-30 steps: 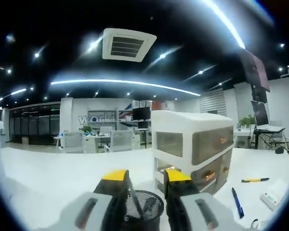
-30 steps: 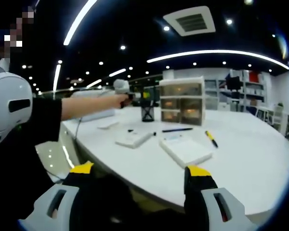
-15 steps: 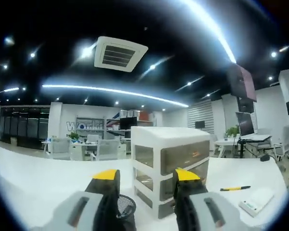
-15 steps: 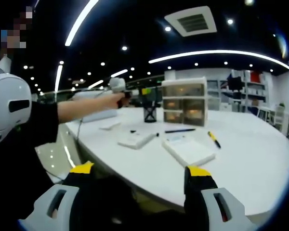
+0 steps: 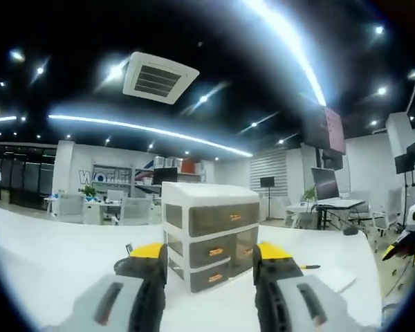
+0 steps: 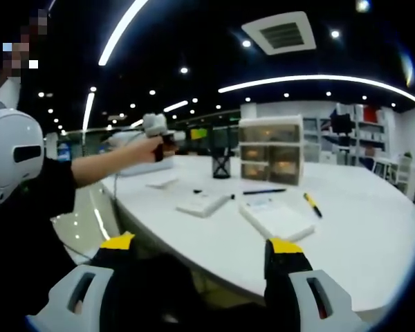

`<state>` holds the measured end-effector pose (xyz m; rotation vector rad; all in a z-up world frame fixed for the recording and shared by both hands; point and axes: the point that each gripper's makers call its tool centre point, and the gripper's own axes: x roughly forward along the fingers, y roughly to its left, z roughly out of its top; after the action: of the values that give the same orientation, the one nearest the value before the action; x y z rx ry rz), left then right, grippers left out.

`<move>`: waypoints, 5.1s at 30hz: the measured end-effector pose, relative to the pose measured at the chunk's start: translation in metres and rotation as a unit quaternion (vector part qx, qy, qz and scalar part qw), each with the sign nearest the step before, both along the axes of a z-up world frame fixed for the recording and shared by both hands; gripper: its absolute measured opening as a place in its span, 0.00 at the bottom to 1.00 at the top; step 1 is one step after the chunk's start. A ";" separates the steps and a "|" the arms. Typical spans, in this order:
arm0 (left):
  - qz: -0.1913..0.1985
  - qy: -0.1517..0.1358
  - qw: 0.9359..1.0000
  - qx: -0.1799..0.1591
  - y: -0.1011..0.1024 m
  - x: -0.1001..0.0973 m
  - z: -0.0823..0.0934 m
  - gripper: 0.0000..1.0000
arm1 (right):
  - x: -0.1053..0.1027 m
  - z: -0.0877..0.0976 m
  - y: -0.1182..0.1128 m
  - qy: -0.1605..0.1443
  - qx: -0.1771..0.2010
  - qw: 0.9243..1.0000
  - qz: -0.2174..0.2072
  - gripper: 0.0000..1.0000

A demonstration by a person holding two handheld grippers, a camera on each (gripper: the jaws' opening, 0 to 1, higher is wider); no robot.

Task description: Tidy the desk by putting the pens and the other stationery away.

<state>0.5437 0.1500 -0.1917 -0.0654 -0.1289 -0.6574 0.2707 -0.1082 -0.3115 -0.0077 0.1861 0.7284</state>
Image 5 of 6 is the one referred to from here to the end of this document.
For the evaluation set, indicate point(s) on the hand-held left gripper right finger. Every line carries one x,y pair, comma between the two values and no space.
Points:
273,283

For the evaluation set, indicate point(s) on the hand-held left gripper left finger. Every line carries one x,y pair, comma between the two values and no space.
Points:
148,276

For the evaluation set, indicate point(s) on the yellow pen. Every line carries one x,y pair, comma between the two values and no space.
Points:
309,267

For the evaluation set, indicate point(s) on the white plastic drawer cabinet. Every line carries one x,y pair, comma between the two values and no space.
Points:
211,214

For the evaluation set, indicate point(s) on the white desk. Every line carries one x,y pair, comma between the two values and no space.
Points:
72,249

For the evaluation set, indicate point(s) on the black standing desk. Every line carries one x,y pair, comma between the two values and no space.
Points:
323,216

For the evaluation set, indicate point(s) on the white mesh office chair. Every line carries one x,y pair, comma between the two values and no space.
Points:
387,214

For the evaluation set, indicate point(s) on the black computer mouse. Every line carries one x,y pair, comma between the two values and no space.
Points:
351,231

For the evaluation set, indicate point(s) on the black monitors on stand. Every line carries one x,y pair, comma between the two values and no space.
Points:
409,155

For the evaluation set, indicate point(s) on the open laptop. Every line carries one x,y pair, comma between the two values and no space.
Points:
326,186

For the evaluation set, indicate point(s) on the potted plant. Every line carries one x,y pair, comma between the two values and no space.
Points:
308,195
89,191

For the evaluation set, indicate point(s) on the black television on stand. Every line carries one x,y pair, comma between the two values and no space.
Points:
267,181

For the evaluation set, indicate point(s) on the hanging display screen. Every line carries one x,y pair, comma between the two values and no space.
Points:
328,131

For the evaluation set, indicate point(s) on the curved ceiling light strip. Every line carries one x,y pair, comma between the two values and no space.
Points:
141,128

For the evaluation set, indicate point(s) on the long ceiling light strip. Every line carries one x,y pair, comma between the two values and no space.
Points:
297,58

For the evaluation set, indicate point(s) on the ceiling air conditioner vent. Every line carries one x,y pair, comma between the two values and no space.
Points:
159,77

